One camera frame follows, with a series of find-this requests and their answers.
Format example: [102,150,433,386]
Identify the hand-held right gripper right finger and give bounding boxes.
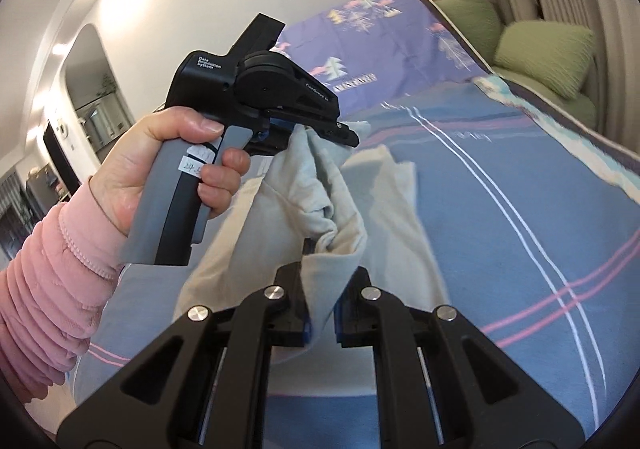
[336,266,586,449]

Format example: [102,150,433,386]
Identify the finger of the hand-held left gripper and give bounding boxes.
[260,110,362,148]

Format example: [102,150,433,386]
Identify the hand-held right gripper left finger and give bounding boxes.
[57,263,308,449]

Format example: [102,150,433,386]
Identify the cream pants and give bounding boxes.
[172,119,451,365]

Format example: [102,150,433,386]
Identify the person's left forearm pink sleeve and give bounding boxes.
[0,176,126,391]

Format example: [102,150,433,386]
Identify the person's left hand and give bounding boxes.
[90,106,252,235]

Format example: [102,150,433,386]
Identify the green ribbed cushion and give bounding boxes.
[492,21,598,100]
[434,0,503,66]

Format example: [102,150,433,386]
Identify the printed blue bed sheet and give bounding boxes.
[75,0,640,449]

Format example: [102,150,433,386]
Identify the dark flat panel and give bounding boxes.
[42,121,97,180]

